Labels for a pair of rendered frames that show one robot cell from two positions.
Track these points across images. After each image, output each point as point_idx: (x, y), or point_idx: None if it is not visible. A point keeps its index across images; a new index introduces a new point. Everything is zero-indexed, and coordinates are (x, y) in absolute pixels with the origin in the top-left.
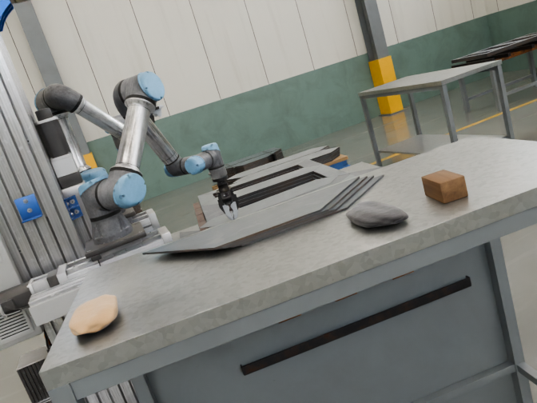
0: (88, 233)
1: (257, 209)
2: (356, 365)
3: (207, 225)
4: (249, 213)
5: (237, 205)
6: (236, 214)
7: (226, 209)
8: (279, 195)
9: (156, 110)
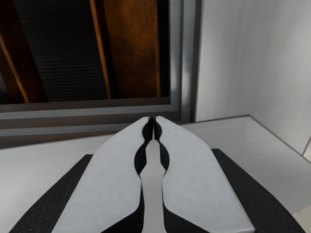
0: None
1: (9, 168)
2: None
3: (297, 179)
4: (52, 144)
5: (66, 179)
6: (125, 128)
7: (198, 173)
8: None
9: None
